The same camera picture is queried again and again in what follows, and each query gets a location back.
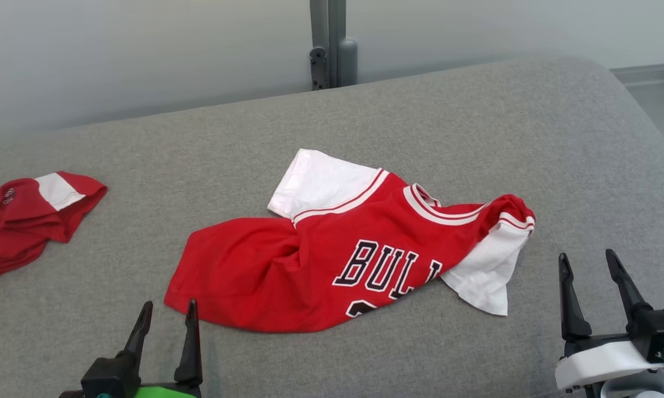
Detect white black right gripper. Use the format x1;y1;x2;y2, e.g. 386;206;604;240
555;249;664;398

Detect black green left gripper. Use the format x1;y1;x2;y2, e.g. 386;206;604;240
60;299;203;398

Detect red white Bulls jersey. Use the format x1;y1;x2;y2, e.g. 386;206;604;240
164;148;536;334

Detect red shorts with white stripe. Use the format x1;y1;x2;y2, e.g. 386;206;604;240
0;171;108;283

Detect grey fabric sofa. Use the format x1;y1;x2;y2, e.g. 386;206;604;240
0;55;664;398

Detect grey rounded hinge cylinder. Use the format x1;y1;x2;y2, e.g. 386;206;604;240
337;38;359;87

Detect grey wall baseboard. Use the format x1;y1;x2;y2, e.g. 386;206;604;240
611;61;664;87

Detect dark grey hinge bracket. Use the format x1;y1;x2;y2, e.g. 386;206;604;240
309;46;328;91

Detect grey metal door post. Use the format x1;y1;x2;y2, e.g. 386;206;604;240
310;0;347;91

